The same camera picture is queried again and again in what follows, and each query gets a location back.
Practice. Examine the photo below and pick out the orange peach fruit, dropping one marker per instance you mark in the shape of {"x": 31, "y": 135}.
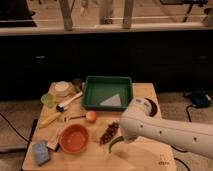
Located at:
{"x": 91, "y": 116}

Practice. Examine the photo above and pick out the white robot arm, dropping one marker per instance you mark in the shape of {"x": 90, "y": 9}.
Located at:
{"x": 137, "y": 121}

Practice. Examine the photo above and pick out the green pepper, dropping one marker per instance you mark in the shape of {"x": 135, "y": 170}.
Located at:
{"x": 116, "y": 140}

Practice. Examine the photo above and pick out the orange red bowl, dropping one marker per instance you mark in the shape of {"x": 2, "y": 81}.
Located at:
{"x": 74, "y": 139}

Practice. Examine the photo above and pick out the dark maroon bowl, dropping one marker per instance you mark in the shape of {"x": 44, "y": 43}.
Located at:
{"x": 154, "y": 108}

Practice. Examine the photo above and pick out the green plastic cup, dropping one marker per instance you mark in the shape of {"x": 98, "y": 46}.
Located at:
{"x": 48, "y": 100}

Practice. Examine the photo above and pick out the green plastic tray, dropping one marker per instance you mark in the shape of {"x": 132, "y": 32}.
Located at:
{"x": 109, "y": 93}

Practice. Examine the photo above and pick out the white handled brush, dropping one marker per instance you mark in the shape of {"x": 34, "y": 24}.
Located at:
{"x": 61, "y": 107}

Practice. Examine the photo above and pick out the black device on floor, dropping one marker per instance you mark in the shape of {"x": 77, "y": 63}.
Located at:
{"x": 199, "y": 99}

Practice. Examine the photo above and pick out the bunch of dark grapes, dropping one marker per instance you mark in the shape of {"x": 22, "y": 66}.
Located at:
{"x": 109, "y": 133}

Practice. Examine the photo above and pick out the white round container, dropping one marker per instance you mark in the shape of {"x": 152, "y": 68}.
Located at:
{"x": 62, "y": 88}

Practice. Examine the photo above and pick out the yellow banana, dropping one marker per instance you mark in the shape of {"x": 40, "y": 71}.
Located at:
{"x": 49, "y": 119}

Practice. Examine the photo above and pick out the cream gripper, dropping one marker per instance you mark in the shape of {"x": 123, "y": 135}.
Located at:
{"x": 127, "y": 140}

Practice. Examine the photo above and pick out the small wooden block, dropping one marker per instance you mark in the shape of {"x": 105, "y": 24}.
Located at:
{"x": 53, "y": 144}

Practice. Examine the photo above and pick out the blue sponge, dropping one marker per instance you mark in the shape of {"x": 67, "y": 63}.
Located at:
{"x": 40, "y": 152}

